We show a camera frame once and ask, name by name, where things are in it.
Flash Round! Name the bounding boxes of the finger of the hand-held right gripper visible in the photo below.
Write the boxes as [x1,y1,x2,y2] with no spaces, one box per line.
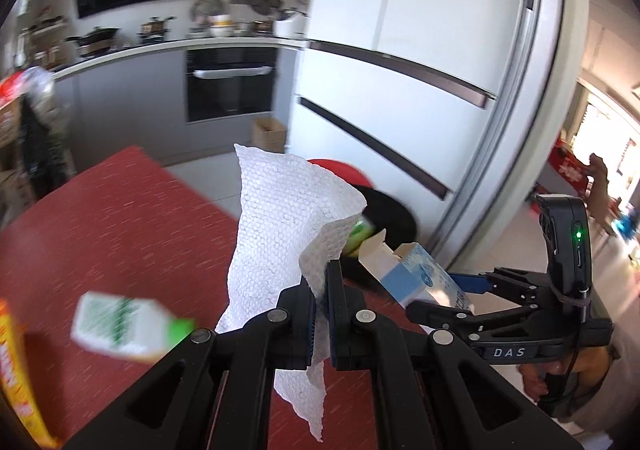
[446,267,552,305]
[406,300,540,346]

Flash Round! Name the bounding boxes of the white refrigerator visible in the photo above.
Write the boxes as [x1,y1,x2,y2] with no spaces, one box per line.
[290,0,566,276]

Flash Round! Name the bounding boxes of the yellow and orange packet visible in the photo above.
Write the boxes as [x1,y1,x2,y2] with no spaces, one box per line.
[0,299,61,449]

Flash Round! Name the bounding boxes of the black wok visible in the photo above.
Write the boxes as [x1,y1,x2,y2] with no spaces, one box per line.
[65,26,122,56]

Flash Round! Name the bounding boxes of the grey sliding door frame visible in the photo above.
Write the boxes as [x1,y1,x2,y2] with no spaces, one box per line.
[415,0,591,281]

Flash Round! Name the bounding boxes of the red stool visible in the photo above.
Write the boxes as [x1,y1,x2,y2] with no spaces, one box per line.
[306,158,373,191]

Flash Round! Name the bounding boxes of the person's right forearm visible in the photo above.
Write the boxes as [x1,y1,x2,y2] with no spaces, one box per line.
[565,355,636,436]

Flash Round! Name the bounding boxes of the black trash bin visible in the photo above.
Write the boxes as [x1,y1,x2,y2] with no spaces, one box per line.
[340,186,418,291]

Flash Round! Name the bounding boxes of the white paper towel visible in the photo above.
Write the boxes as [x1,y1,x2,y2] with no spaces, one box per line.
[215,143,368,442]

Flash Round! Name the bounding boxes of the white and blue carton box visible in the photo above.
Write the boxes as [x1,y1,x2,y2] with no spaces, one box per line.
[359,229,476,316]

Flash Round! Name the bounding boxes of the black built-in oven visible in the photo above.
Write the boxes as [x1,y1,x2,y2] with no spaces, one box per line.
[185,46,278,125]

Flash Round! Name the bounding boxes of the white rice cooker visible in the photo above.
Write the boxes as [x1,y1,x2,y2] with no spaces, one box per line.
[274,10,308,40]

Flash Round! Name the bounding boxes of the person's right hand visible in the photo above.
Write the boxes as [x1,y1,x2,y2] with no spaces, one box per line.
[519,346,614,419]

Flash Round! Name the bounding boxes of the small cardboard box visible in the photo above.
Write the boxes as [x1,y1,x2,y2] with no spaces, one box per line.
[251,117,288,154]

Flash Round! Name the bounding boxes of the red cardboard box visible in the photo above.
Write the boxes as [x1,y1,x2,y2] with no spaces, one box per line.
[547,137,591,191]

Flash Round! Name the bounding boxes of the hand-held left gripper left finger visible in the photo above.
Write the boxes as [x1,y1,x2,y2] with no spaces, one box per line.
[65,280,321,450]

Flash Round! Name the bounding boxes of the stack of white bowls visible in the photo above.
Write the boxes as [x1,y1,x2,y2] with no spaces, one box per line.
[209,14,235,37]

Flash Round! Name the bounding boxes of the beige perforated basket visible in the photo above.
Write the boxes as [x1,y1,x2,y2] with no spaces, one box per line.
[0,98,23,146]

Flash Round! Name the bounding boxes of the white spice rack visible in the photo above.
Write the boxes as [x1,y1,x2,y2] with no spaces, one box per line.
[15,13,71,68]

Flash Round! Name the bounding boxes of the round steel steamer rack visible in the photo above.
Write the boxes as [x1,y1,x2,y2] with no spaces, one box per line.
[192,0,223,26]

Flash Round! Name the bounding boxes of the steel pot with lid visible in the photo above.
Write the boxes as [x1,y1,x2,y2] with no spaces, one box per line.
[137,16,177,40]

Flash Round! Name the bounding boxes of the grey kitchen counter cabinets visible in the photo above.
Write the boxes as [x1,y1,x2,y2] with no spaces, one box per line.
[50,35,306,166]

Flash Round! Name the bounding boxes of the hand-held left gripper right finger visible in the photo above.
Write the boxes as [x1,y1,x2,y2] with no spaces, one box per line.
[324,259,586,450]

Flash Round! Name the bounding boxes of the white plastic bag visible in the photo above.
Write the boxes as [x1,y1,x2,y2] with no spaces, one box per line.
[22,66,58,101]

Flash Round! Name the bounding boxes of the brown toy figure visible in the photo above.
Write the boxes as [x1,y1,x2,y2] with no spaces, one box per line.
[582,154,613,226]

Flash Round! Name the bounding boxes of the black plastic bag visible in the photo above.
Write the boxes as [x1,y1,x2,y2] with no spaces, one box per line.
[20,95,76,201]

